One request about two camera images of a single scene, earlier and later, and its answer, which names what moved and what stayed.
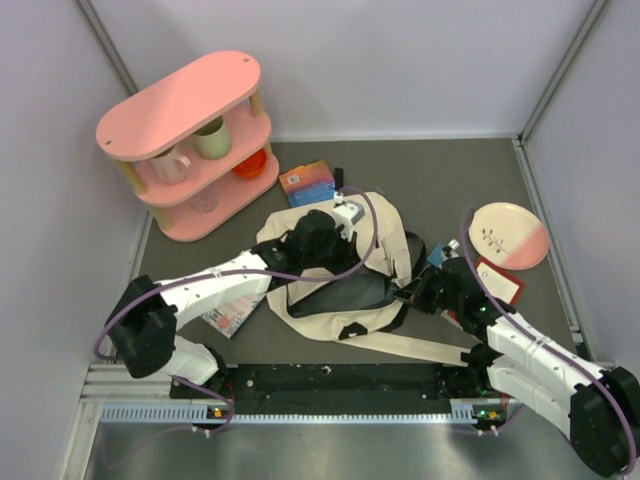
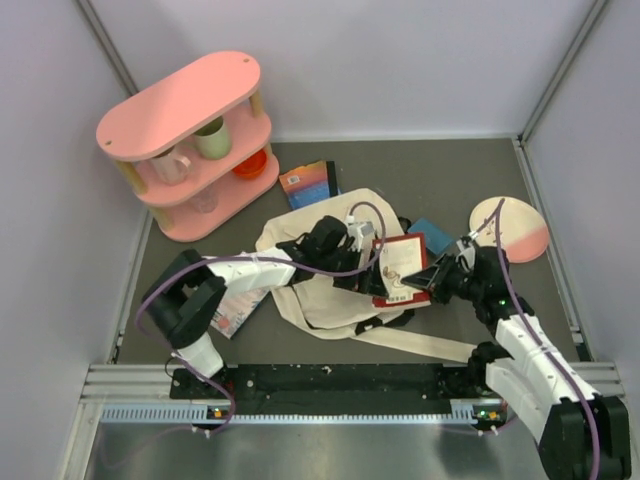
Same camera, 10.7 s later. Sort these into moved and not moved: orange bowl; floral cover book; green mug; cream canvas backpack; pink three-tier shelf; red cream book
Moved: cream canvas backpack; red cream book
Not moved: floral cover book; orange bowl; pink three-tier shelf; green mug
